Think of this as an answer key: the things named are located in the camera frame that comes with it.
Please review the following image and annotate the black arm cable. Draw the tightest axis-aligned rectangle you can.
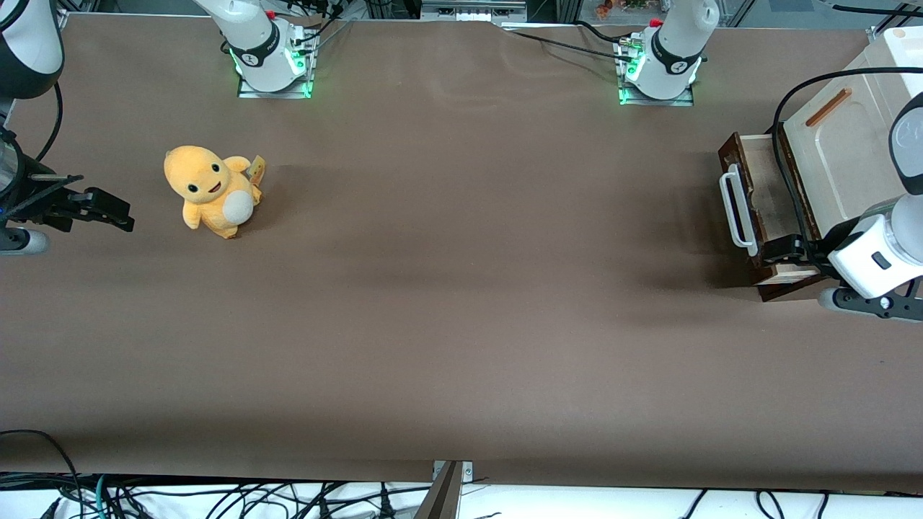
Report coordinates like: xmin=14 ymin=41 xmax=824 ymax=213
xmin=36 ymin=83 xmax=64 ymax=163
xmin=772 ymin=67 xmax=923 ymax=267

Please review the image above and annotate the brown table cover sheet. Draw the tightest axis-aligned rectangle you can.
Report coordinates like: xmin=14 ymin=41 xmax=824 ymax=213
xmin=0 ymin=13 xmax=923 ymax=492

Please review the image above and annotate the black looping cable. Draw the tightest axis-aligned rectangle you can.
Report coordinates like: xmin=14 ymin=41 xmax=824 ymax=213
xmin=0 ymin=430 xmax=81 ymax=519

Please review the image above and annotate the short black table cable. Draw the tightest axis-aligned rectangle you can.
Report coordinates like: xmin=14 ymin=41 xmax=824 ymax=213
xmin=573 ymin=19 xmax=632 ymax=45

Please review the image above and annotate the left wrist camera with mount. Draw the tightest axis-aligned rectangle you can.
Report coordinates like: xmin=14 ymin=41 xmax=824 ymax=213
xmin=818 ymin=285 xmax=923 ymax=321

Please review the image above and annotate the cream and brown cabinet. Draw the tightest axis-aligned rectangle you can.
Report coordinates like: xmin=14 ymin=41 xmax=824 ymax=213
xmin=757 ymin=27 xmax=923 ymax=302

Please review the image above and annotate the yellow plush toy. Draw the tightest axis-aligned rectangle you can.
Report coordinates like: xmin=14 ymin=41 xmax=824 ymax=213
xmin=163 ymin=145 xmax=266 ymax=240

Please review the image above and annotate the brown drawer with white handle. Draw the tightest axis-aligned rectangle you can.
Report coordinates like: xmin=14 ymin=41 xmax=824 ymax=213
xmin=717 ymin=132 xmax=826 ymax=288

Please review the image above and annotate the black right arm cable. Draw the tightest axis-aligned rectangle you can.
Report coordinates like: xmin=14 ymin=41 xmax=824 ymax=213
xmin=36 ymin=83 xmax=64 ymax=163

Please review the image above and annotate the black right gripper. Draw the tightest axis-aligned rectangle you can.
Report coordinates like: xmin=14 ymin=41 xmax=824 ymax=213
xmin=7 ymin=182 xmax=135 ymax=233

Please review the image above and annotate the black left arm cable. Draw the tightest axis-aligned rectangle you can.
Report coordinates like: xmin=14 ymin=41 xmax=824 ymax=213
xmin=772 ymin=67 xmax=923 ymax=267

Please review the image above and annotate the aluminium corner profile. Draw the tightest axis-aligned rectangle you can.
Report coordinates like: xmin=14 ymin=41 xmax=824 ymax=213
xmin=869 ymin=0 xmax=923 ymax=44

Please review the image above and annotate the long black table cable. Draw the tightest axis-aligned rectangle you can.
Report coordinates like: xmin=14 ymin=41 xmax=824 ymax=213
xmin=503 ymin=27 xmax=635 ymax=64

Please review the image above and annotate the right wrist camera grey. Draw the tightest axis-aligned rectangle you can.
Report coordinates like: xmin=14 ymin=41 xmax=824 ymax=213
xmin=0 ymin=227 xmax=50 ymax=254

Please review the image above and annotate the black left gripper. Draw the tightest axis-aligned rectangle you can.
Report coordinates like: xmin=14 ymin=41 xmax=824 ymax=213
xmin=764 ymin=236 xmax=837 ymax=276

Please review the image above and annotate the orange cabinet handle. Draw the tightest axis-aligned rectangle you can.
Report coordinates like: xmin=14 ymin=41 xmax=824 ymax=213
xmin=805 ymin=88 xmax=853 ymax=128

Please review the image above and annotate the aluminium frame rail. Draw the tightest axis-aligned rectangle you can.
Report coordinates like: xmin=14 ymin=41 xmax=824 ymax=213
xmin=420 ymin=0 xmax=527 ymax=22

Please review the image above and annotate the dark brown post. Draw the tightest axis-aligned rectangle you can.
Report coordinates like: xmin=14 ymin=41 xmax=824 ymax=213
xmin=416 ymin=461 xmax=462 ymax=519

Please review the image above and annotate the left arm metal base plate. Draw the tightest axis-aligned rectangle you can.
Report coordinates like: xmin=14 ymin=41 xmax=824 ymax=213
xmin=618 ymin=40 xmax=695 ymax=107

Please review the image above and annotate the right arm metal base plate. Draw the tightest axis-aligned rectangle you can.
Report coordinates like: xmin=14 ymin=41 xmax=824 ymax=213
xmin=238 ymin=22 xmax=316 ymax=99

